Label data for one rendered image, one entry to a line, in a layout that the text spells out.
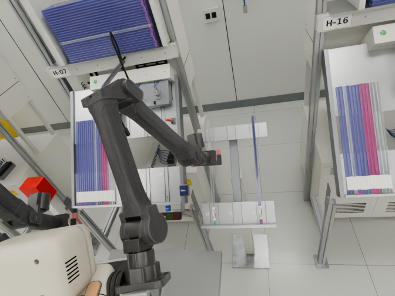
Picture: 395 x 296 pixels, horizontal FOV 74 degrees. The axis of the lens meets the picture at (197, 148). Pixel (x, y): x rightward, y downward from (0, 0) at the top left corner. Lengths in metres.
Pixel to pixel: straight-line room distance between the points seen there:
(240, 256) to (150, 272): 1.36
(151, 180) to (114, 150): 0.82
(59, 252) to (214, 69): 2.68
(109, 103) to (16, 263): 0.40
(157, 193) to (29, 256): 0.91
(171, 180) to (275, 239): 0.96
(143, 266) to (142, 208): 0.14
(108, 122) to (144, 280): 0.39
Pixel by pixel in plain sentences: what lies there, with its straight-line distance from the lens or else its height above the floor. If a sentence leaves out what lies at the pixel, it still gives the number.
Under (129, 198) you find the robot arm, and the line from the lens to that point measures 0.69.
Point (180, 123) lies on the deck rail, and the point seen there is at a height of 1.01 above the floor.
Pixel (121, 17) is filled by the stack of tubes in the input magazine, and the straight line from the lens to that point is 1.41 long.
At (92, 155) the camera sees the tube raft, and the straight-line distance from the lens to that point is 1.66.
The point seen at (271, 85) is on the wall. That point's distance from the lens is 3.19.
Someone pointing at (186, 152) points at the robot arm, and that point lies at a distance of 0.92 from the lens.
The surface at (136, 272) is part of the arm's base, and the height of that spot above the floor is 1.23.
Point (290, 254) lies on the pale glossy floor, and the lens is 2.02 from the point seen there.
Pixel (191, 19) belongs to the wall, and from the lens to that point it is 2.91.
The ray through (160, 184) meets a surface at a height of 0.79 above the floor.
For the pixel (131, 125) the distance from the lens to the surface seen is 1.56.
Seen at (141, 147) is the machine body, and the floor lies 0.62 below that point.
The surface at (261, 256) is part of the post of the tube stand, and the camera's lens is 1.99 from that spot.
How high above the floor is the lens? 1.81
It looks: 40 degrees down
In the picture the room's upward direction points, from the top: 17 degrees counter-clockwise
